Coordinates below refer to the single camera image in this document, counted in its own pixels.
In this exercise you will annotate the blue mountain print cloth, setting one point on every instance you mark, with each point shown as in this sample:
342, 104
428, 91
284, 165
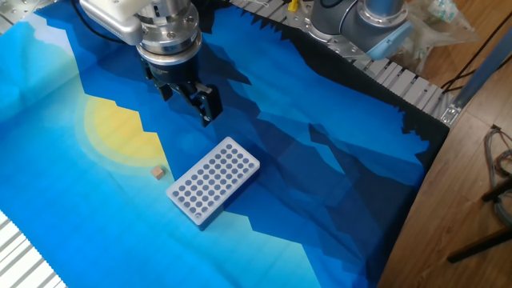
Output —
300, 120

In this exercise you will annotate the aluminium frame bar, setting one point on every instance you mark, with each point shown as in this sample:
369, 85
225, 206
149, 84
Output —
480, 76

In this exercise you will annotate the small yellow clip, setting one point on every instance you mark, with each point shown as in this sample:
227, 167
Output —
293, 5

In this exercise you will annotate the clear plastic bag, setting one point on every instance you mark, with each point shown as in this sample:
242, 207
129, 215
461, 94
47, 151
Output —
432, 36

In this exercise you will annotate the dark wooden stand leg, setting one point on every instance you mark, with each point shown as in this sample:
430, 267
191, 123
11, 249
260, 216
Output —
480, 246
498, 191

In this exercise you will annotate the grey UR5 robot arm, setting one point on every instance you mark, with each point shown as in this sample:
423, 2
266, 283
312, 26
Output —
360, 28

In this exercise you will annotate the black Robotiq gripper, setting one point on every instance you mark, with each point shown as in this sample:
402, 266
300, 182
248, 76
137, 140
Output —
176, 74

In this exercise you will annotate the white blue test tube rack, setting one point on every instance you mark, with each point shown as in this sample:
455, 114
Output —
212, 180

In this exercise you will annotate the small wooden cube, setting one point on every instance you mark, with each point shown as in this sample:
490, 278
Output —
157, 173

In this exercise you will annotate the silver wrist sensor flange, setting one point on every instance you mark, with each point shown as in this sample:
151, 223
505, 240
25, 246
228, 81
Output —
172, 36

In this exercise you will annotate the white packet green print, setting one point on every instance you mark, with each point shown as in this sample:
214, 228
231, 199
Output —
442, 10

